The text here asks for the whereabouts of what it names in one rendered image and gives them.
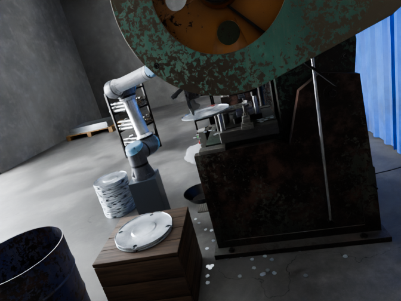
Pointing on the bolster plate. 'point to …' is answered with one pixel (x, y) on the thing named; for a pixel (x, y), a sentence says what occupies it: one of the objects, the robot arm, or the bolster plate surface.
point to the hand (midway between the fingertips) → (192, 113)
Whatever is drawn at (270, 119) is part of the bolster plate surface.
